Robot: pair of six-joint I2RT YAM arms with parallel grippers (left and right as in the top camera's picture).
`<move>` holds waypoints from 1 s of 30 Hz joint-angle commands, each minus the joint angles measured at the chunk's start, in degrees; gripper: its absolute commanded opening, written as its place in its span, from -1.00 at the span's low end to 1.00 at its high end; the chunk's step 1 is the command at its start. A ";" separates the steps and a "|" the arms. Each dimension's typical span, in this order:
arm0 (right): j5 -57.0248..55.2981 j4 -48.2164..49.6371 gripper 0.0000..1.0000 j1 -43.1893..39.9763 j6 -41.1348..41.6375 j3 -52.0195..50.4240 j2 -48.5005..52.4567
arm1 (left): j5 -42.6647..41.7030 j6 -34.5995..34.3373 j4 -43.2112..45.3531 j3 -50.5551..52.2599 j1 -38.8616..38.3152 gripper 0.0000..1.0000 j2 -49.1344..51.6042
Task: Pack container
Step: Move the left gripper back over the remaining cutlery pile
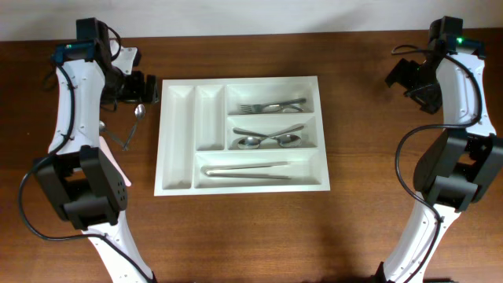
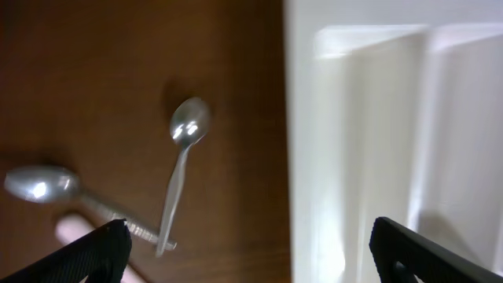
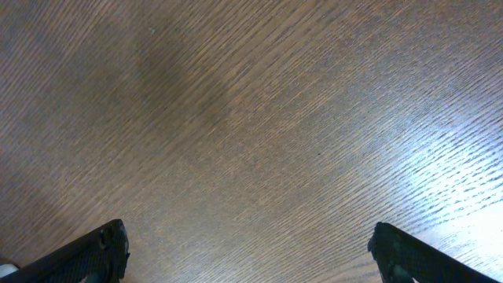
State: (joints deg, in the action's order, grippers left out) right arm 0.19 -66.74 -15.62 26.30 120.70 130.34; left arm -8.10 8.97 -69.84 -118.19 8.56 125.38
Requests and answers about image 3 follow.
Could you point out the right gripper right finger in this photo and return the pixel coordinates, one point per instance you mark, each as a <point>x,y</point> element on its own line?
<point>402,258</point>

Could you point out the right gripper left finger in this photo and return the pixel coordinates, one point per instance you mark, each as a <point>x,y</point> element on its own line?
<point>98,256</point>

